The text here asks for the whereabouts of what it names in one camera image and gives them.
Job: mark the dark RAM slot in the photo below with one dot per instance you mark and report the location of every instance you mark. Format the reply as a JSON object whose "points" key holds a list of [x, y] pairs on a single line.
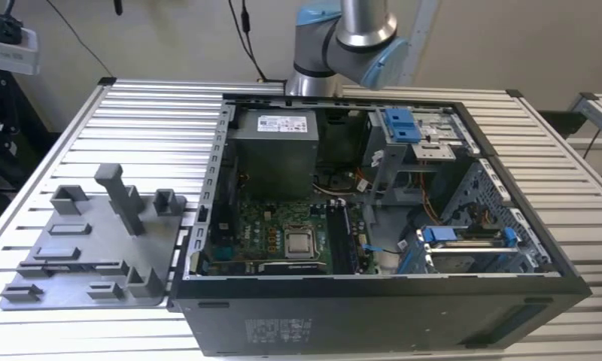
{"points": [[338, 240], [346, 240]]}

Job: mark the grey metal side table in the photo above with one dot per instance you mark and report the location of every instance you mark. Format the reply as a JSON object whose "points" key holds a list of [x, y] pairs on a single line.
{"points": [[600, 113]]}

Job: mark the green motherboard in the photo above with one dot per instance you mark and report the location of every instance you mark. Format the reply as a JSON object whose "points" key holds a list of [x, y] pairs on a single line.
{"points": [[260, 225]]}

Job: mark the silver hard disk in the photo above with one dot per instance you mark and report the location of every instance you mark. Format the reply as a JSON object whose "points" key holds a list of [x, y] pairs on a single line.
{"points": [[474, 244]]}

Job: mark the CPU socket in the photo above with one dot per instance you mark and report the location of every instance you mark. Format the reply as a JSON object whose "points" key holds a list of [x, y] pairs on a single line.
{"points": [[283, 244]]}

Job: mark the black PC case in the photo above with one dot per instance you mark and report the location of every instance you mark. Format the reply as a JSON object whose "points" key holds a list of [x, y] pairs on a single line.
{"points": [[331, 331]]}

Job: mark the blue plastic drive latch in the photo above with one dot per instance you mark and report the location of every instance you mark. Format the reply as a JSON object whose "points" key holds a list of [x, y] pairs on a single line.
{"points": [[401, 124]]}

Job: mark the black graphics card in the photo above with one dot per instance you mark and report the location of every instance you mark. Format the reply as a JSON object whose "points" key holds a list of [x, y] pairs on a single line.
{"points": [[291, 267]]}

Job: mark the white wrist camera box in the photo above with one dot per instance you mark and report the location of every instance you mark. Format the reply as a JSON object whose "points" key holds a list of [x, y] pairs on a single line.
{"points": [[15, 56]]}

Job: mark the grey metal drive cage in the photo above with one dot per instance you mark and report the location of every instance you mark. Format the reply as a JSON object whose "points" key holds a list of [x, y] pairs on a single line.
{"points": [[391, 176]]}

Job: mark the grey parts rack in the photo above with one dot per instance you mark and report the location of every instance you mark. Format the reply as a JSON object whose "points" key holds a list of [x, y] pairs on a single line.
{"points": [[100, 225]]}

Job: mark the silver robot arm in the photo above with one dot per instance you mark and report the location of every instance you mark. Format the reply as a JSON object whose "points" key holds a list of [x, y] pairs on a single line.
{"points": [[366, 34]]}

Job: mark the grey power supply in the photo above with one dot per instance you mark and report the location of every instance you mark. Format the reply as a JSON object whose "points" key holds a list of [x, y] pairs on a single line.
{"points": [[275, 161]]}

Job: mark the silver CPU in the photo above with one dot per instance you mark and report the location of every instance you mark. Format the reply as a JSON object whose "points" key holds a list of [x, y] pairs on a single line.
{"points": [[299, 244]]}

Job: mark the blue disk carrier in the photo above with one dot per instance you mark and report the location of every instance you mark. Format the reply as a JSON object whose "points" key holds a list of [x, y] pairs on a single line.
{"points": [[439, 235]]}

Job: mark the dark RAM stick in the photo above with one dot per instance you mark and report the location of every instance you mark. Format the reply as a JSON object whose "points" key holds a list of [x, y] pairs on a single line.
{"points": [[354, 240]]}

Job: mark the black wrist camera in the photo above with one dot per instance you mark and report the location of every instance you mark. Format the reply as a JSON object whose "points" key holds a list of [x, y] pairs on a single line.
{"points": [[0, 28]]}

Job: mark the black table corner cap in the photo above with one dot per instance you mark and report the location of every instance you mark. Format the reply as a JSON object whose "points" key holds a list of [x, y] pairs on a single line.
{"points": [[107, 80], [514, 93], [588, 95]]}

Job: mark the black hanging plug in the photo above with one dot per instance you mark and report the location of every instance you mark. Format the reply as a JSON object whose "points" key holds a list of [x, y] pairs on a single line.
{"points": [[117, 6]]}

